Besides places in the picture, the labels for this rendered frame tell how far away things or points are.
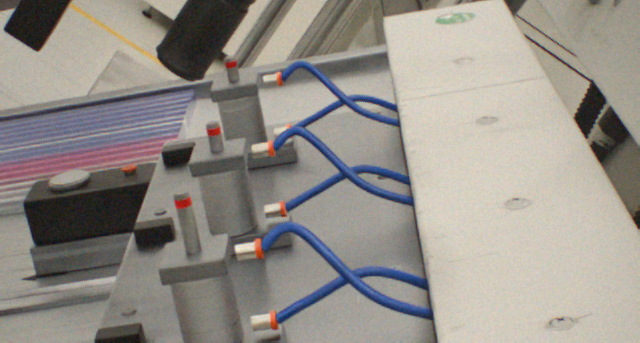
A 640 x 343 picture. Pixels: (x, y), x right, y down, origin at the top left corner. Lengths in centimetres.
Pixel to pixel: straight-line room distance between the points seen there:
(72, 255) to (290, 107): 28
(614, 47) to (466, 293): 19
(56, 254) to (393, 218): 25
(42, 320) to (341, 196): 19
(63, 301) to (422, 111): 22
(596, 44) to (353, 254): 16
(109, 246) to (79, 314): 6
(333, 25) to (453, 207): 128
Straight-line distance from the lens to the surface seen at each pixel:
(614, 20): 63
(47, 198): 75
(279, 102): 100
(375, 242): 56
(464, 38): 78
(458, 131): 62
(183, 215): 46
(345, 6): 179
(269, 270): 55
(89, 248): 76
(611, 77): 59
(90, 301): 72
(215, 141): 57
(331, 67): 104
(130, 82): 246
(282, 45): 519
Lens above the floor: 138
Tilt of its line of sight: 16 degrees down
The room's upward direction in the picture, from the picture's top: 36 degrees clockwise
